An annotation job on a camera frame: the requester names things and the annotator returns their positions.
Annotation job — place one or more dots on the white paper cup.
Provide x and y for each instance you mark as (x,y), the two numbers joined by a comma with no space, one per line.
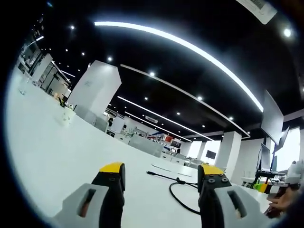
(66,118)

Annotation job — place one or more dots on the small black wall television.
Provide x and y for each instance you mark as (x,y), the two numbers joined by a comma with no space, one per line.
(211,154)

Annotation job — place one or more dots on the white power strip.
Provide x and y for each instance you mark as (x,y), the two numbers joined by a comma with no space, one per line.
(171,169)

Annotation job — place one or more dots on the narrow white pillar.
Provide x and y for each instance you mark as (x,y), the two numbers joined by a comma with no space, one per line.
(228,152)

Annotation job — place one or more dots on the person's right hand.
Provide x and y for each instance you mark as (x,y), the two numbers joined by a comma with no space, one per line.
(283,200)

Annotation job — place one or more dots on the large grey monitor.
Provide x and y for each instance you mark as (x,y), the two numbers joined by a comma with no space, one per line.
(273,118)

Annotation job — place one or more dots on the long ceiling light strip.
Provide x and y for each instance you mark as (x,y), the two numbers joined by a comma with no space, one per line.
(118,24)

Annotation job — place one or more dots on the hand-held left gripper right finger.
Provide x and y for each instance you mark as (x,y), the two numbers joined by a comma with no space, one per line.
(213,204)

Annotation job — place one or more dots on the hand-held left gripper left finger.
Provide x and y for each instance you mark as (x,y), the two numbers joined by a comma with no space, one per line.
(104,202)

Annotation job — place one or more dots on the clear drinking glass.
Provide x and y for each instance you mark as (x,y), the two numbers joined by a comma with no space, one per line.
(23,88)

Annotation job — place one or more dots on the white desk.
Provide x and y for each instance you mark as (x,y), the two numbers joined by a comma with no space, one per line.
(83,147)

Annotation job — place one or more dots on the wide white pillar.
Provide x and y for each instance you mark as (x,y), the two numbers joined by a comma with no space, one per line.
(95,90)

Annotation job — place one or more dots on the black equipment stand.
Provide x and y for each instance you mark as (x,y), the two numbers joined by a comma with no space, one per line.
(270,173)

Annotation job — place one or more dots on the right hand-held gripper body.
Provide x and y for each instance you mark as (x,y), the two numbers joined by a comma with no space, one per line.
(295,173)

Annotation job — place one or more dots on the ceiling air vent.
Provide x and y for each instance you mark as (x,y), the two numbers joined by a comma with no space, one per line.
(151,119)

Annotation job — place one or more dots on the small colourful toy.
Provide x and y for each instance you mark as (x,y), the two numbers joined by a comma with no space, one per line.
(62,102)

